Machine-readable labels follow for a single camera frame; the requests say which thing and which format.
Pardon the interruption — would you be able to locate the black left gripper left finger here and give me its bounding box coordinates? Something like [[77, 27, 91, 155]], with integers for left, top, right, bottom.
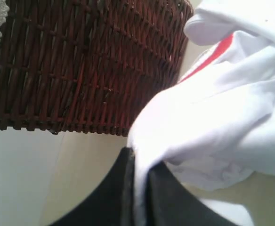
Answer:
[[52, 147, 134, 226]]

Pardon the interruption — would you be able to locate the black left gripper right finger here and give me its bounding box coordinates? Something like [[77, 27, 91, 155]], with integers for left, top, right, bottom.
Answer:
[[146, 163, 235, 226]]

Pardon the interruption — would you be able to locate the white t-shirt red lettering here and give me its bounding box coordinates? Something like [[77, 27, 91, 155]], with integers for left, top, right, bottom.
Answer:
[[127, 0, 275, 226]]

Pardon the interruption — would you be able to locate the dark red wicker basket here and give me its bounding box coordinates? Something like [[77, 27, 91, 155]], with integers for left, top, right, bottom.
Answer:
[[0, 0, 193, 137]]

